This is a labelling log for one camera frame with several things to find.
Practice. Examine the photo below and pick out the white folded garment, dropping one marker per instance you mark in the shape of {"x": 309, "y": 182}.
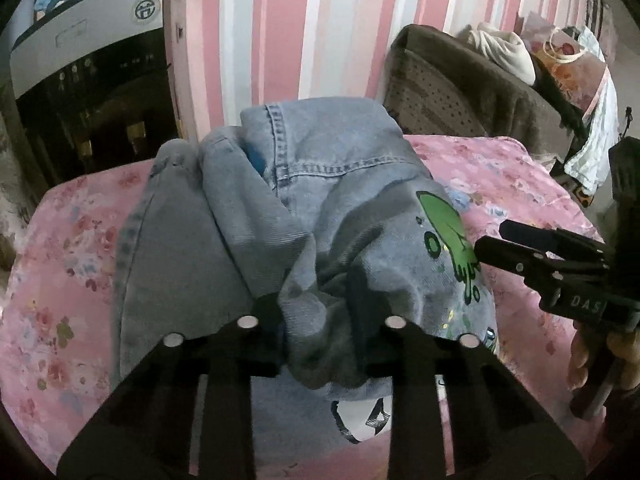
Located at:
{"x": 505, "y": 49}

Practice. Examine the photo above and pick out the black garment on sofa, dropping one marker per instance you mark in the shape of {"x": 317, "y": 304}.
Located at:
{"x": 548, "y": 88}

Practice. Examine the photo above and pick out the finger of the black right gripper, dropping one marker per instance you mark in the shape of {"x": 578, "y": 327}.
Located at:
{"x": 565, "y": 244}
{"x": 536, "y": 268}

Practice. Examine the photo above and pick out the black silver water dispenser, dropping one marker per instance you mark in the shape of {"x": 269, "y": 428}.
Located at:
{"x": 97, "y": 84}

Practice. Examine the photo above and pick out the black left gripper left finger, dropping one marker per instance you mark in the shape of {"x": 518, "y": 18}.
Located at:
{"x": 188, "y": 401}

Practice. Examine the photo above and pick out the blue denim jacket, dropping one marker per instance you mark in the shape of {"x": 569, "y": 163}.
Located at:
{"x": 314, "y": 202}

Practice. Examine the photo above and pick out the brown blanket covered sofa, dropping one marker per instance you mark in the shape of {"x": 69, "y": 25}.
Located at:
{"x": 437, "y": 85}

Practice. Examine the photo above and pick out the white quilted blanket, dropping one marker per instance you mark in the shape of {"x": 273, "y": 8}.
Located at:
{"x": 589, "y": 166}

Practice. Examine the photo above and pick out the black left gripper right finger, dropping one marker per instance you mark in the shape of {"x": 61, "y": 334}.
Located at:
{"x": 458, "y": 412}

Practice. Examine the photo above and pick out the person's right hand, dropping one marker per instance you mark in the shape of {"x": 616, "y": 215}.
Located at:
{"x": 624, "y": 347}

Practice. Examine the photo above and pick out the pink floral bed sheet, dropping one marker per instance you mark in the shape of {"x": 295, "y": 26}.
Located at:
{"x": 56, "y": 313}

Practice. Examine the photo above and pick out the blue floral curtain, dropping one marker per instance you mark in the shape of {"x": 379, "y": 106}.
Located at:
{"x": 16, "y": 206}

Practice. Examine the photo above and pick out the pink floral gift bag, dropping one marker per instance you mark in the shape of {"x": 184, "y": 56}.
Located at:
{"x": 579, "y": 73}

